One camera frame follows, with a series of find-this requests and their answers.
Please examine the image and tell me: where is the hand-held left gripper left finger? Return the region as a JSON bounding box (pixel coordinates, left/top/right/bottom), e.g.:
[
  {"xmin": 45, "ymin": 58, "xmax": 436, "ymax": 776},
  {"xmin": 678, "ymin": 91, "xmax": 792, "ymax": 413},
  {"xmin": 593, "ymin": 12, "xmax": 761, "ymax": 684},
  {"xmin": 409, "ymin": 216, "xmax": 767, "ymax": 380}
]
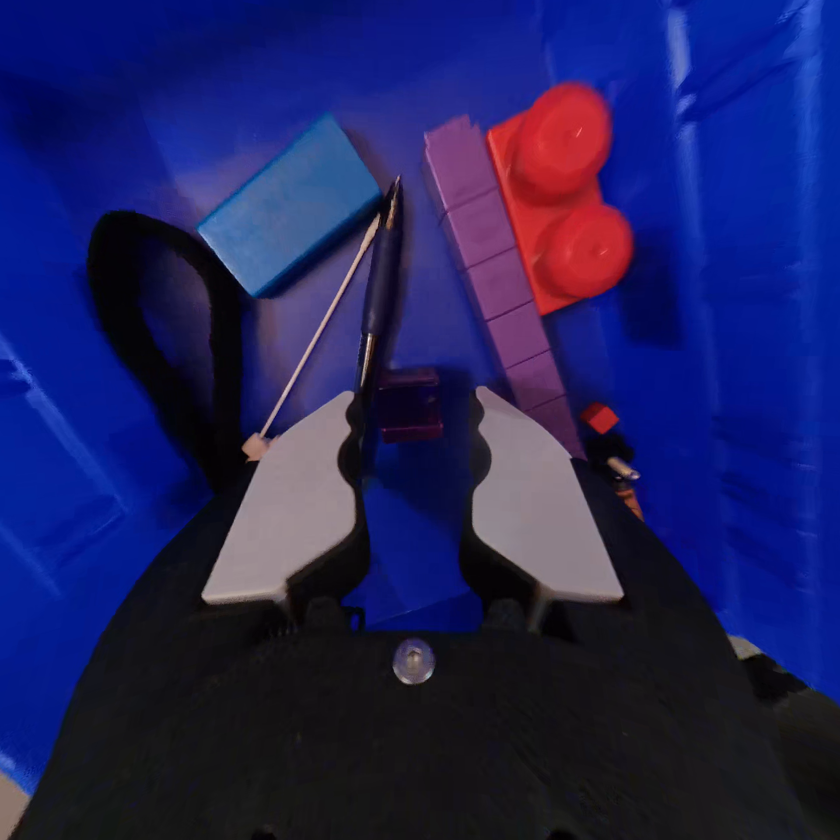
[{"xmin": 201, "ymin": 392, "xmax": 370, "ymax": 608}]

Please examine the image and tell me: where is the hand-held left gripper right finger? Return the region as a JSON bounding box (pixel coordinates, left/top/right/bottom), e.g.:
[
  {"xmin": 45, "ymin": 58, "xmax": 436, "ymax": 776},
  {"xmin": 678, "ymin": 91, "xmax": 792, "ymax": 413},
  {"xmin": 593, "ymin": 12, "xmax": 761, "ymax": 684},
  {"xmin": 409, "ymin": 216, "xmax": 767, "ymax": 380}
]
[{"xmin": 461, "ymin": 386, "xmax": 625, "ymax": 624}]

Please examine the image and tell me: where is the transparent purple cube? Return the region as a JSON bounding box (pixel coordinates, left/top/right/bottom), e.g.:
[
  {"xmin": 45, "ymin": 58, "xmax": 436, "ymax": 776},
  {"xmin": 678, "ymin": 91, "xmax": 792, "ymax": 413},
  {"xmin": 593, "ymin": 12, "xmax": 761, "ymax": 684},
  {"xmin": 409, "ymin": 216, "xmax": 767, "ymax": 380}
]
[{"xmin": 377, "ymin": 366, "xmax": 444, "ymax": 445}]

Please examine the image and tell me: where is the blue plastic bin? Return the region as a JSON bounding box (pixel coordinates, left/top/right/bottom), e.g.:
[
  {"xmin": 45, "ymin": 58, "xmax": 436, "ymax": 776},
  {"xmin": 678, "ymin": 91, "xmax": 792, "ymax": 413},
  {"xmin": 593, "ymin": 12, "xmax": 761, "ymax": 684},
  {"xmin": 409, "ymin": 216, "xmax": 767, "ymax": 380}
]
[{"xmin": 0, "ymin": 0, "xmax": 840, "ymax": 788}]

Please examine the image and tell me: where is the small black metal object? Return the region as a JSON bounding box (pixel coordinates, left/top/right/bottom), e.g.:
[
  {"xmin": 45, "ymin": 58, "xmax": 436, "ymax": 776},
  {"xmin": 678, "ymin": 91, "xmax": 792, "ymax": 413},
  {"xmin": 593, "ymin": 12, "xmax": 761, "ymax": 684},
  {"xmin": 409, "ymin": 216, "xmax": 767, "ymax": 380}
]
[{"xmin": 586, "ymin": 434, "xmax": 642, "ymax": 484}]

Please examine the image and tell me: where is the white cotton swab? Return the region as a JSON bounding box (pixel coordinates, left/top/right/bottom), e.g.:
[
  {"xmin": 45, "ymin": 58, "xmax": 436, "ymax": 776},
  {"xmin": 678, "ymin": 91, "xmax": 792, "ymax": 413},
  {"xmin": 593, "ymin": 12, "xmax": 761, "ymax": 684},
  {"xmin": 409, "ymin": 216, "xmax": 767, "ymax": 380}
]
[{"xmin": 241, "ymin": 213, "xmax": 383, "ymax": 462}]

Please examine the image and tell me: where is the dark blue pen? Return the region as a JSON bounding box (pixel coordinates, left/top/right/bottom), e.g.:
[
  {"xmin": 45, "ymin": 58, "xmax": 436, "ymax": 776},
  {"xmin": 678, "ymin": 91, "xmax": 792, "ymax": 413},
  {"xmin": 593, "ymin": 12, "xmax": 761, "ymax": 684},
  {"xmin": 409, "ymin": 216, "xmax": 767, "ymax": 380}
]
[{"xmin": 356, "ymin": 175, "xmax": 406, "ymax": 398}]

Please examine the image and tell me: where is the purple block bar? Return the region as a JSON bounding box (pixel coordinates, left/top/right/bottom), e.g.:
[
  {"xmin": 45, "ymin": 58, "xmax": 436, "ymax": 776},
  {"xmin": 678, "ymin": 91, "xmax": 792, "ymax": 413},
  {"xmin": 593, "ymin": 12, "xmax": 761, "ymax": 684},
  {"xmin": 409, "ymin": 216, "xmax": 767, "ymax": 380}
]
[{"xmin": 422, "ymin": 115, "xmax": 587, "ymax": 462}]

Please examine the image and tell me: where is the blue rectangular block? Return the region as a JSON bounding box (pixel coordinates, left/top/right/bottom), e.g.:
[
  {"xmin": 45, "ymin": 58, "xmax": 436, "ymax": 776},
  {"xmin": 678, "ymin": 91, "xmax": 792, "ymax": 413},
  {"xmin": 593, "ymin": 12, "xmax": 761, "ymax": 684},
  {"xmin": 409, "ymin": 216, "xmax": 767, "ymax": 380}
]
[{"xmin": 196, "ymin": 113, "xmax": 383, "ymax": 300}]

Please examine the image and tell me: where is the red two-stud brick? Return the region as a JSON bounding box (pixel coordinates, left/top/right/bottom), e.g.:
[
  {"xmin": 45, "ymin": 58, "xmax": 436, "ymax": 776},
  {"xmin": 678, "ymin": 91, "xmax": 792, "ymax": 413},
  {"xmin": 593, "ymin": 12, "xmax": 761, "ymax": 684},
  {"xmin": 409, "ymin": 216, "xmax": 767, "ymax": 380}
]
[{"xmin": 486, "ymin": 81, "xmax": 636, "ymax": 317}]

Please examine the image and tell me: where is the black strap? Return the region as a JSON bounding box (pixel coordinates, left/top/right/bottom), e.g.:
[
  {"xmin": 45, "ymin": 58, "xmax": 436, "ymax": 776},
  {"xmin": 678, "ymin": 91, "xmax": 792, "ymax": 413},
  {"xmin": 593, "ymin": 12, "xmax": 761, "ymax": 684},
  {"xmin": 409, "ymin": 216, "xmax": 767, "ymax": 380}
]
[{"xmin": 87, "ymin": 210, "xmax": 245, "ymax": 494}]

